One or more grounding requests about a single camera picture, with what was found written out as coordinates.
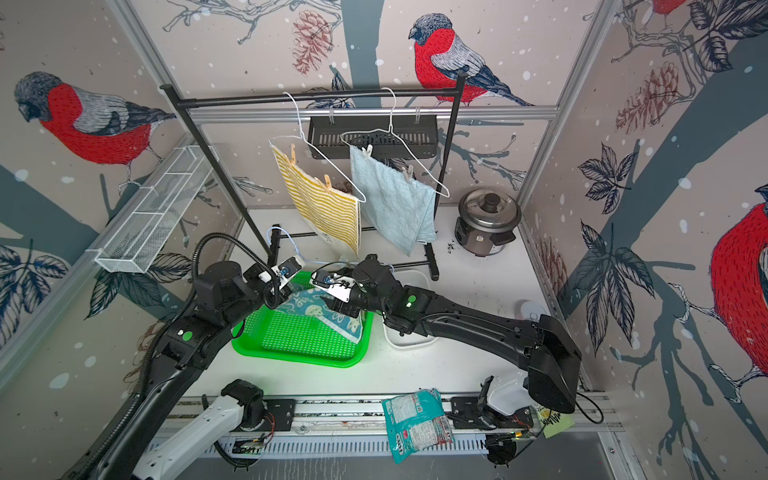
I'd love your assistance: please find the teal patterned towel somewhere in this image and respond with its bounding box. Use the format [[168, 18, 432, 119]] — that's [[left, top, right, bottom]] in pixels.
[[277, 283, 363, 344]]

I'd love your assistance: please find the light blue wire hanger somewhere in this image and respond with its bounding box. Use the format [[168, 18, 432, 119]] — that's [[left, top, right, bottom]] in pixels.
[[267, 224, 320, 265]]

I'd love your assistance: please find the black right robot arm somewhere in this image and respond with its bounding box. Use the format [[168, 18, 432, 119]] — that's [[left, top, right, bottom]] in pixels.
[[311, 254, 582, 414]]

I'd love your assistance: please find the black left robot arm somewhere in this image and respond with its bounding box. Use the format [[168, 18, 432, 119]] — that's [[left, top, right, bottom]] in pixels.
[[63, 233, 305, 479]]

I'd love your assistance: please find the white hanger with yellow towel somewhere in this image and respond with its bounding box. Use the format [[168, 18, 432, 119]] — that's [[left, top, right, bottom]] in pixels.
[[276, 91, 367, 204]]

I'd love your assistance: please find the white hanger with blue towel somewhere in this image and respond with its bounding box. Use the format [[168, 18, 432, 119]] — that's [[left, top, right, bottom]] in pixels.
[[339, 87, 450, 198]]

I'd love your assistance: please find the green plastic basket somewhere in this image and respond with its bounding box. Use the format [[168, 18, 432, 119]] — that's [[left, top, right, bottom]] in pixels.
[[232, 272, 374, 368]]

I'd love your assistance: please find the white rectangular tray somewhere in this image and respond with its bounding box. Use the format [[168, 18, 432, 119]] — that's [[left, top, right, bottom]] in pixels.
[[382, 269, 438, 351]]

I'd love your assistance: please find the yellow striped towel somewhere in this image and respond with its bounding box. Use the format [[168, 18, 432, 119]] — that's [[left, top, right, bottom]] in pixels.
[[270, 144, 362, 261]]

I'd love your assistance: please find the light blue towel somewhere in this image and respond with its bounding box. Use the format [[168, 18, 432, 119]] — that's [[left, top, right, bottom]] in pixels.
[[349, 146, 437, 255]]

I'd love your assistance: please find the white clothespin right blue towel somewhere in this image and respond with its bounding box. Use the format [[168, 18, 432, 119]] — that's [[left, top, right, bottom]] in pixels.
[[403, 165, 415, 182]]

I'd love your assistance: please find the teal snack packet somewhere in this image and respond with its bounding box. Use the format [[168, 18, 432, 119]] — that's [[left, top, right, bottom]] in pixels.
[[381, 389, 453, 465]]

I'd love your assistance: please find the silver rice cooker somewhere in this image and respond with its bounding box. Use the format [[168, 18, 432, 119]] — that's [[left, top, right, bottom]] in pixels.
[[454, 188, 522, 257]]

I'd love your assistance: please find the black clothes rack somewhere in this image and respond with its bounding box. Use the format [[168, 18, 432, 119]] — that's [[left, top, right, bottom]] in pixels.
[[159, 73, 469, 282]]

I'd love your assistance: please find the yellow green packet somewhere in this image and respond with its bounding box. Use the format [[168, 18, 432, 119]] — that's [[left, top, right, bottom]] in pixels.
[[536, 406, 575, 439]]

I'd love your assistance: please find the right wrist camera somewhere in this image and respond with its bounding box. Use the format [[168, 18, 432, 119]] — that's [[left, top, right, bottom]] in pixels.
[[310, 269, 357, 303]]

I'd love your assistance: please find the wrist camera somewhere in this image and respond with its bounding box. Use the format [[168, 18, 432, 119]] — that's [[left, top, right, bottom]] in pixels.
[[310, 269, 357, 303], [258, 256, 305, 288]]

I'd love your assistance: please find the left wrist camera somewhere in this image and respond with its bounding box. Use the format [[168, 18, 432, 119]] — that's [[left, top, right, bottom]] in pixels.
[[258, 256, 305, 288]]

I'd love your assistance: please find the white wire mesh shelf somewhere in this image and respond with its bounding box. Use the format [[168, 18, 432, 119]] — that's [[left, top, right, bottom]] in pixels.
[[95, 145, 212, 273]]

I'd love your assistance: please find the black wall basket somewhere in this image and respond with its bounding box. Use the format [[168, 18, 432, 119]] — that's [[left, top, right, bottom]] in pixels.
[[308, 115, 438, 160]]

